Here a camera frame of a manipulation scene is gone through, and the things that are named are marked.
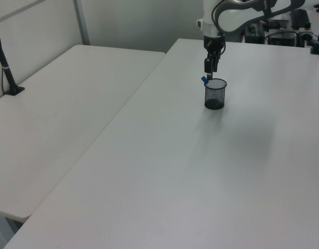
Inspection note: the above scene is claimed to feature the black controller box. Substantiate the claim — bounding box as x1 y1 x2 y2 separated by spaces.
267 30 298 47

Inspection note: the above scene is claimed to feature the dark electronics unit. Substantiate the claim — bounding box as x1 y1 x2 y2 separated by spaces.
244 22 265 44

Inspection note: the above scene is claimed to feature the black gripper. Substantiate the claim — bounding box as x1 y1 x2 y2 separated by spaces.
203 35 226 80

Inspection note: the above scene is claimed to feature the black mesh pen cup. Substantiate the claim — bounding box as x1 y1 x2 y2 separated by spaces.
204 78 228 109

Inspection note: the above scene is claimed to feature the white side table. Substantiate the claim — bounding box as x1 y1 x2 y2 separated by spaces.
0 44 167 223

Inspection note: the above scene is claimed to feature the grey metal partition post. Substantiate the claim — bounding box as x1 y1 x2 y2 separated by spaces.
73 0 90 45

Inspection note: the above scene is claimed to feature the black equipment box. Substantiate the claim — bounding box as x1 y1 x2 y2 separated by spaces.
289 9 312 30

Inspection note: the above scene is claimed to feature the black camera pole with foot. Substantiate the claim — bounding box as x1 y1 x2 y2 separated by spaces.
0 22 26 97

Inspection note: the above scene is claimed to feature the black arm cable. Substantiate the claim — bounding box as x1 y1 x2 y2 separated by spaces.
210 0 228 36

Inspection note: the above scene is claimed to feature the black camera pole with clamp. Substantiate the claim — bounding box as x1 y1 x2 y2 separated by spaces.
309 0 319 56

